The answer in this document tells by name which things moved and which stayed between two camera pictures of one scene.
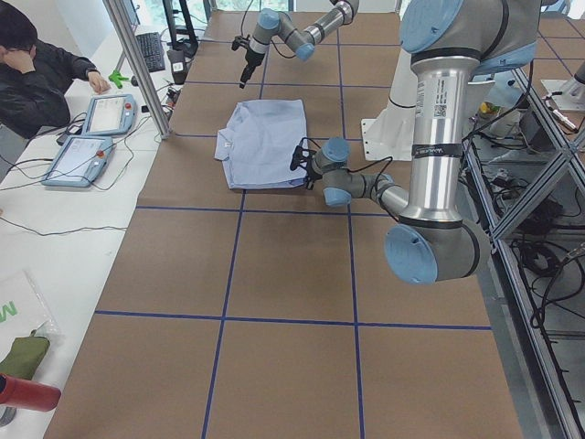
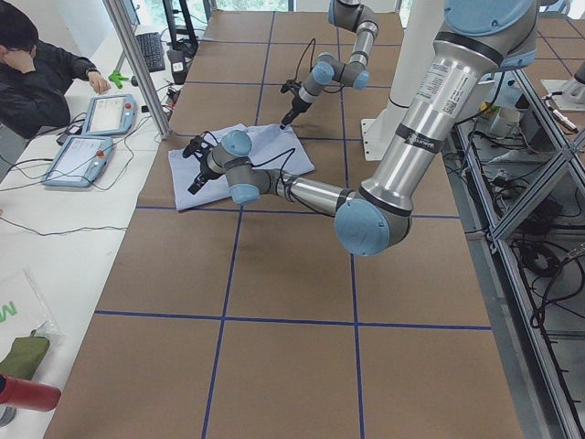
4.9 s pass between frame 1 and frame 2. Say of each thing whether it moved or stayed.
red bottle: stayed
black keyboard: stayed
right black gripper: moved
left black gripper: moved
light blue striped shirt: moved
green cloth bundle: stayed
